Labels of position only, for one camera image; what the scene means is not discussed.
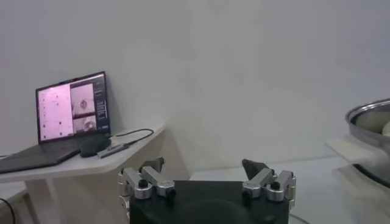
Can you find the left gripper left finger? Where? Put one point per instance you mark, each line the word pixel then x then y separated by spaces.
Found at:
pixel 152 182

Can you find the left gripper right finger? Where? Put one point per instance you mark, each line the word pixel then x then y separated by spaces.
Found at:
pixel 262 182

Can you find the white steamed baozi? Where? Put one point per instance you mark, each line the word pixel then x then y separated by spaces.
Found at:
pixel 387 128

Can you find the stainless steel steamer basket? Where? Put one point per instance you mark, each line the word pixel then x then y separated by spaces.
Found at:
pixel 364 138

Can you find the black computer mouse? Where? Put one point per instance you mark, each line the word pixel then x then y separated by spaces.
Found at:
pixel 95 146

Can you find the white side table with mouse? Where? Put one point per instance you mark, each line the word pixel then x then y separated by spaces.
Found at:
pixel 97 164

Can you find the grey usb hub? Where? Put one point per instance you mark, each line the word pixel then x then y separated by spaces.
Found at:
pixel 113 150

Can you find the black laptop with mouse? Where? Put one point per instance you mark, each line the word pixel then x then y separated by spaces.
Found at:
pixel 58 112

